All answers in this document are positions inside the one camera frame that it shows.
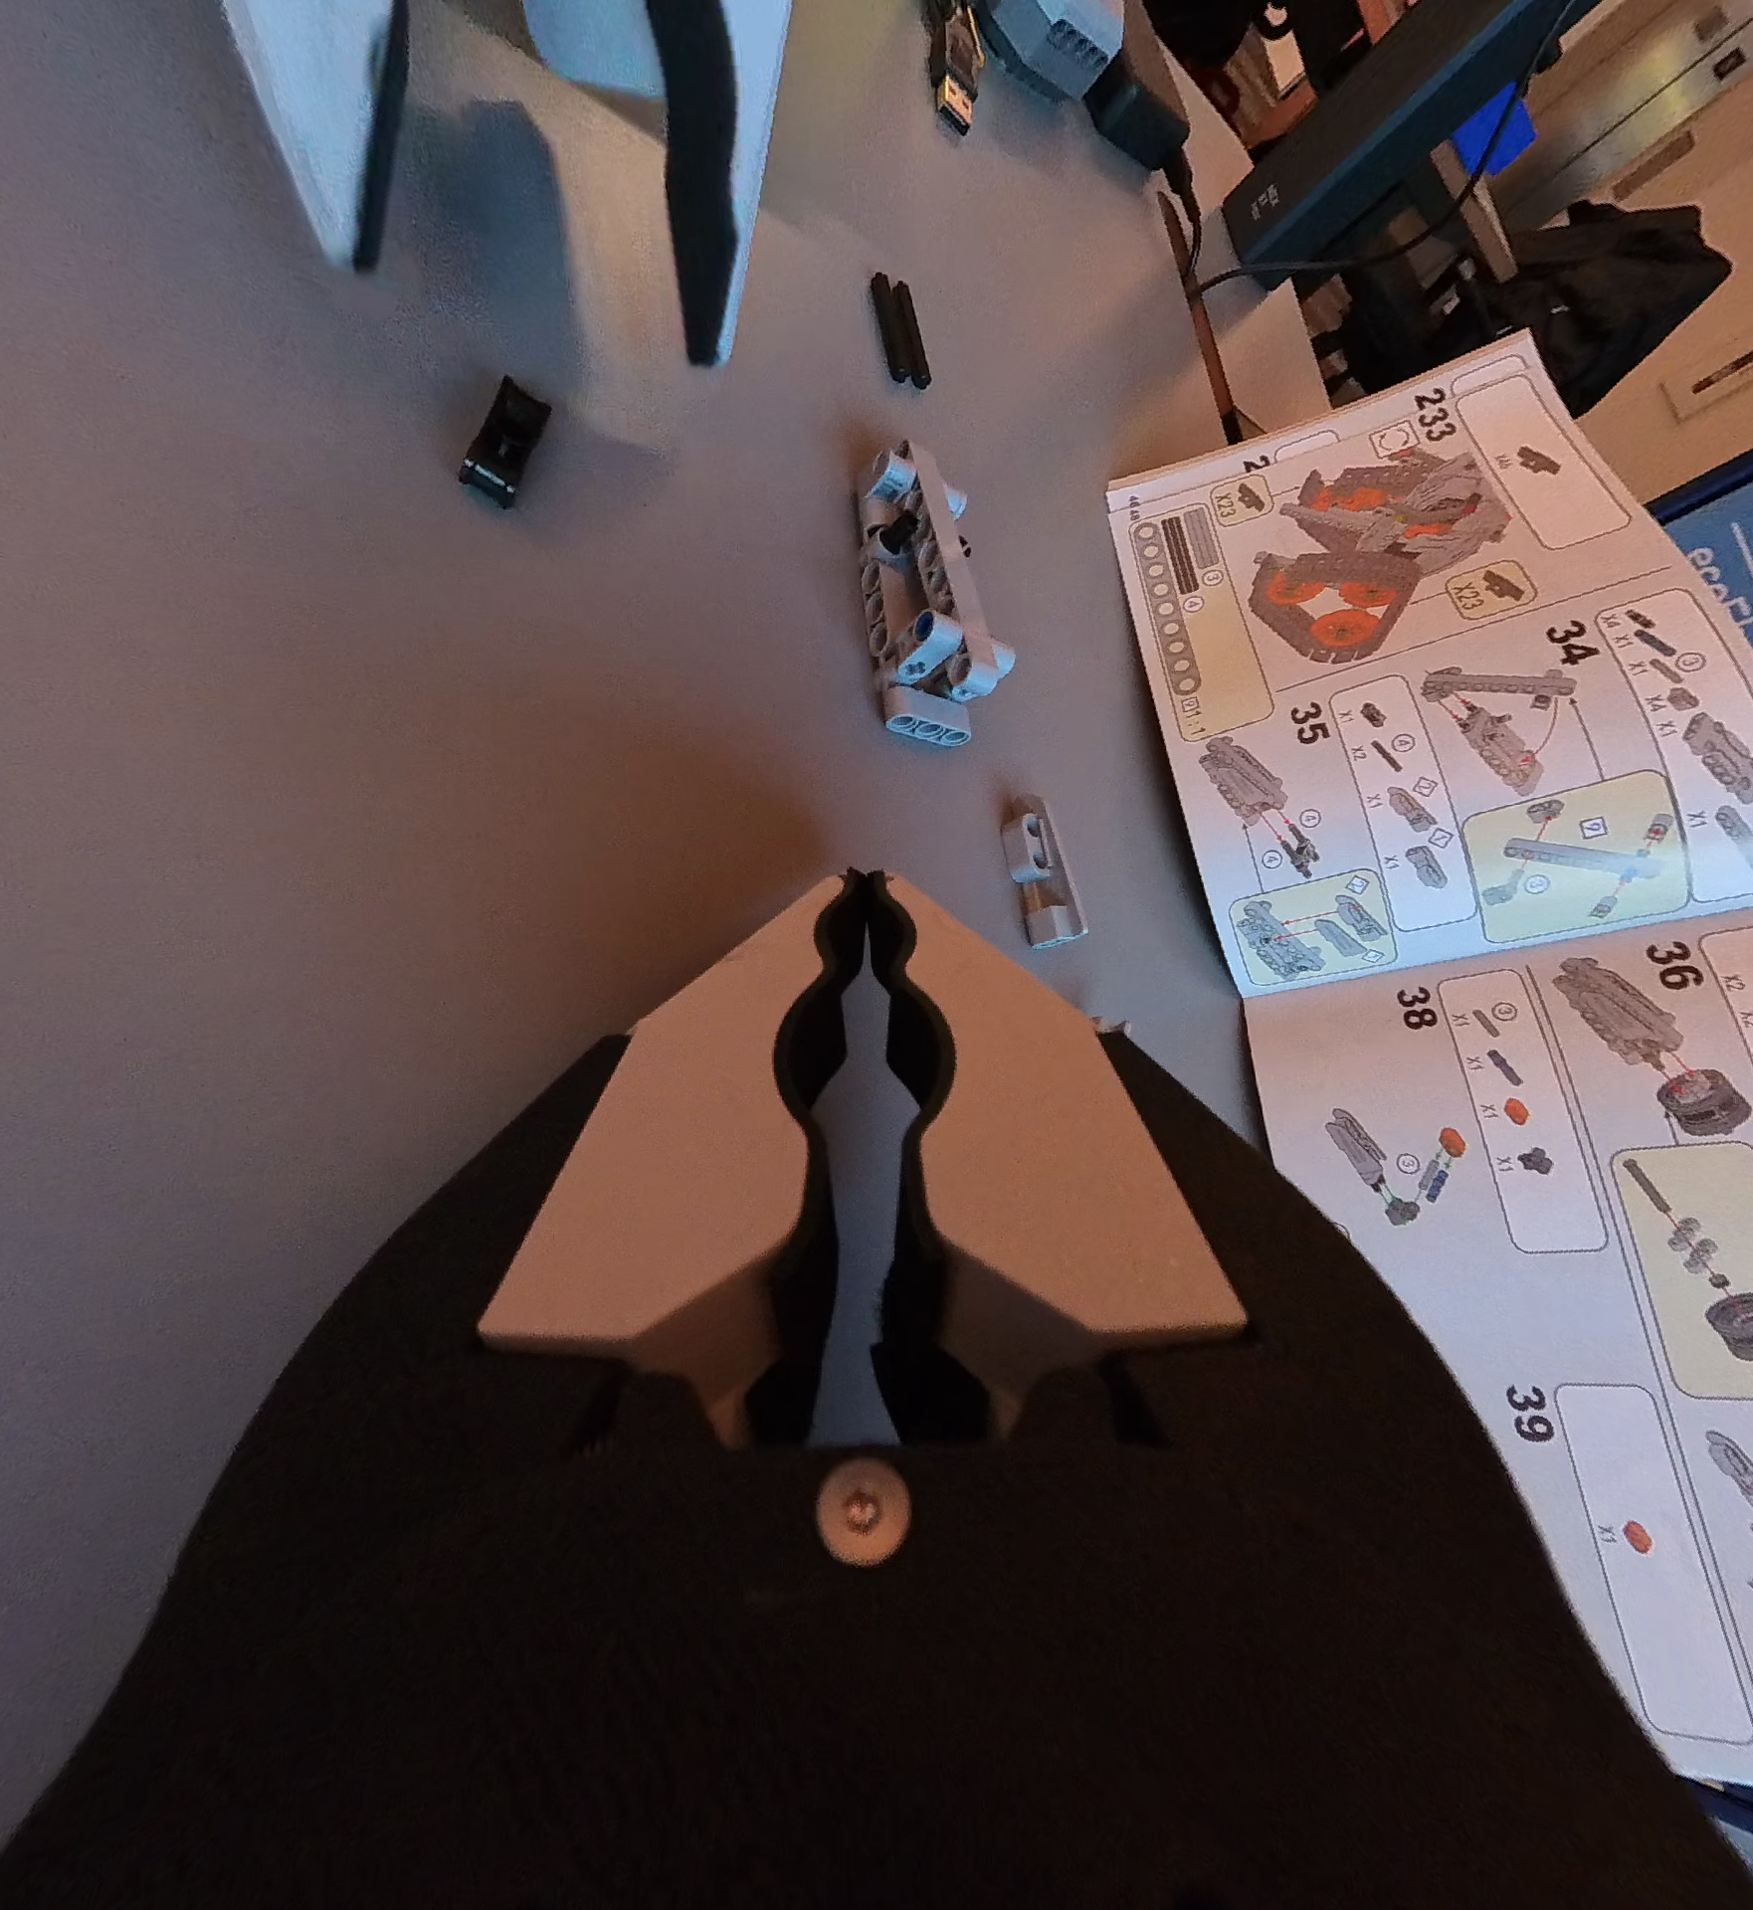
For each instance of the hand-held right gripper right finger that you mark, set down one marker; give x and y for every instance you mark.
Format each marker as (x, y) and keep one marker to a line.
(1072, 1179)

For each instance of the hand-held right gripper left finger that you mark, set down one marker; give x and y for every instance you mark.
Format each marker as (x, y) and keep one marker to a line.
(652, 1179)

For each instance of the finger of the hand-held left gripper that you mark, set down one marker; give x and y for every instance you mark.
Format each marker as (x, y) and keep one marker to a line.
(750, 89)
(325, 118)

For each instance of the grey building connector piece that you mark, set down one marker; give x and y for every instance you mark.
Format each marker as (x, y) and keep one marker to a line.
(1047, 896)

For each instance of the grey building block assembly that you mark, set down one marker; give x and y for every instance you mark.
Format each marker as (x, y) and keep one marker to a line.
(929, 724)

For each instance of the grey motor hub block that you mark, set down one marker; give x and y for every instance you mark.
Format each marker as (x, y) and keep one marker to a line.
(1055, 37)

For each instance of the building instruction booklet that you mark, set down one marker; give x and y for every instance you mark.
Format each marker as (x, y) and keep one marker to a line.
(1414, 1044)

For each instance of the small black building piece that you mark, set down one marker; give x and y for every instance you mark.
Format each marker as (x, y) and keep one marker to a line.
(503, 447)

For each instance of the black power adapter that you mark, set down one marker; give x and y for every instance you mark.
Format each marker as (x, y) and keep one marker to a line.
(1137, 118)

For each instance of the brown wooden stick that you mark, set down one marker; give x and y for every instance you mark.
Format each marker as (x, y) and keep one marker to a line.
(1201, 322)

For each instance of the blue plastic bin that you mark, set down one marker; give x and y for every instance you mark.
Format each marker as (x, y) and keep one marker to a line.
(1500, 136)

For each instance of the black bag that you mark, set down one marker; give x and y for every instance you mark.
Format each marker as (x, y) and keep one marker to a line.
(1623, 300)

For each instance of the white drawer cabinet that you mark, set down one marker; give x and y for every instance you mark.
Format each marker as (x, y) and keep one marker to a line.
(1698, 75)

